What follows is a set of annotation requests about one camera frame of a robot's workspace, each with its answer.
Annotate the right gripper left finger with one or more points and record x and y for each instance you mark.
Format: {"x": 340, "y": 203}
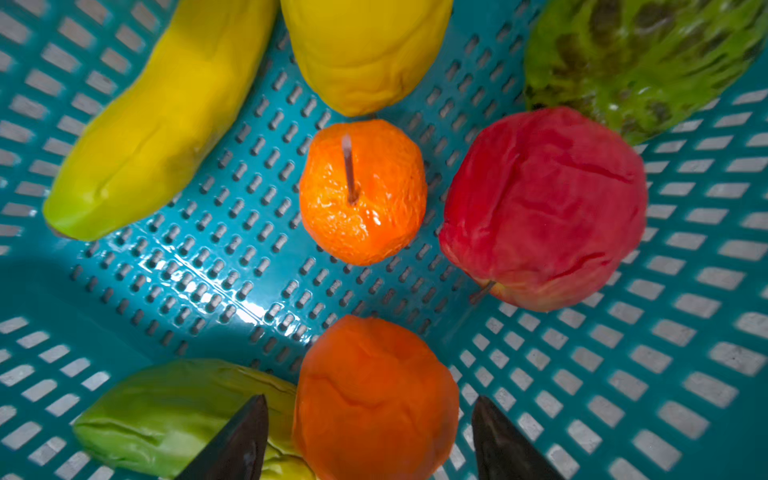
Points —
{"x": 237, "y": 452}

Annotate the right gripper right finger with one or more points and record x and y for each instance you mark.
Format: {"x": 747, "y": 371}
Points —
{"x": 502, "y": 451}

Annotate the green cucumber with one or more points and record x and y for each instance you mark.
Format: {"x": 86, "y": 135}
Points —
{"x": 157, "y": 420}

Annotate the orange fruit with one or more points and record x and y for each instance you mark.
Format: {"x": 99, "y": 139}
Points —
{"x": 374, "y": 402}

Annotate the red apple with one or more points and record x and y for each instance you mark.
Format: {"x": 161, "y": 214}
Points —
{"x": 544, "y": 207}

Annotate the yellow banana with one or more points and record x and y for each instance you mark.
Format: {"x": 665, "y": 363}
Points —
{"x": 148, "y": 143}

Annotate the green mottled fruit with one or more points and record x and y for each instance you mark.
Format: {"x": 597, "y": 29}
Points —
{"x": 640, "y": 68}

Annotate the yellow lemon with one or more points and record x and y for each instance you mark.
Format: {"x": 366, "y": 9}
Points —
{"x": 362, "y": 56}

